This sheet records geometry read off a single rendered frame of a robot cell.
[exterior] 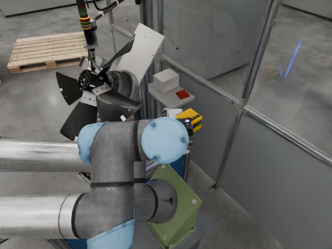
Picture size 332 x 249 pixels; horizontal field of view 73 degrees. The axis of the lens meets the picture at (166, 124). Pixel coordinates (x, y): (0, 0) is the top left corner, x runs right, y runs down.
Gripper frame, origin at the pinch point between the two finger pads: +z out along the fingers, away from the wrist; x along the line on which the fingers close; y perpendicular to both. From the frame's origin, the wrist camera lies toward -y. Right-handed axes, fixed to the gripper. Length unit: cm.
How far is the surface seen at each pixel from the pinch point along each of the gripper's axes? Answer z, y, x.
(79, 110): 52, -53, 19
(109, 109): 39, -31, 15
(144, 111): 96, -24, 16
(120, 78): 58, -28, 35
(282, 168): 73, 58, -35
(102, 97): 43, -35, 23
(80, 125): 52, -54, 11
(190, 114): 55, 9, 6
